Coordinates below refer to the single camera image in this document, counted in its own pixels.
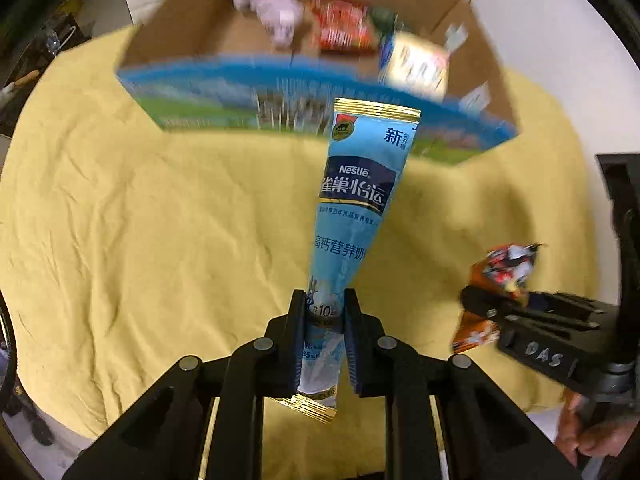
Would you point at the orange snack packet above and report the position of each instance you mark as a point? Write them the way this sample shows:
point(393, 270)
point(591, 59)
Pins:
point(503, 272)

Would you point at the white goose plush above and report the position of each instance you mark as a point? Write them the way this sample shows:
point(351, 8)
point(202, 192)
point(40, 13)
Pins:
point(9, 91)

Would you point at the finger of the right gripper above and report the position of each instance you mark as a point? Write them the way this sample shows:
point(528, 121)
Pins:
point(558, 309)

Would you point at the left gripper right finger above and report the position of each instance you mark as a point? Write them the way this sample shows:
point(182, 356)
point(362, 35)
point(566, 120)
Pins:
point(361, 333)

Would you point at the person's right hand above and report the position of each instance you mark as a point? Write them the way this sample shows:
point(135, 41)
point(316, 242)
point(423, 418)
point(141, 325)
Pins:
point(607, 438)

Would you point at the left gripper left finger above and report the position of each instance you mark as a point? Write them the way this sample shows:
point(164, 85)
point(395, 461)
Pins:
point(291, 345)

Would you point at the green snack packet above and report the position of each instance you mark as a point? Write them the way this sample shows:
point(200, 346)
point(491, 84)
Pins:
point(385, 21)

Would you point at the yellow table cloth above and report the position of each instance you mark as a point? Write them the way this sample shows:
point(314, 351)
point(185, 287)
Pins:
point(125, 247)

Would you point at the yellow tissue pack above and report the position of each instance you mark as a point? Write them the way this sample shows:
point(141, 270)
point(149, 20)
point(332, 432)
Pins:
point(415, 65)

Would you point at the red snack packet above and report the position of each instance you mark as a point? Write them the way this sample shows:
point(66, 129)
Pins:
point(342, 26)

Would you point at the purple soft cloth toy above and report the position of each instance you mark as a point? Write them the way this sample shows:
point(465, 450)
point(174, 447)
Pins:
point(279, 17)

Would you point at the blue Nestle milk powder bag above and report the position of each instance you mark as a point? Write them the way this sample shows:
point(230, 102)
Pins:
point(369, 146)

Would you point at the open cardboard box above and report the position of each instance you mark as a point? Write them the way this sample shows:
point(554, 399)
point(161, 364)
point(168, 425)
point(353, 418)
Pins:
point(202, 64)

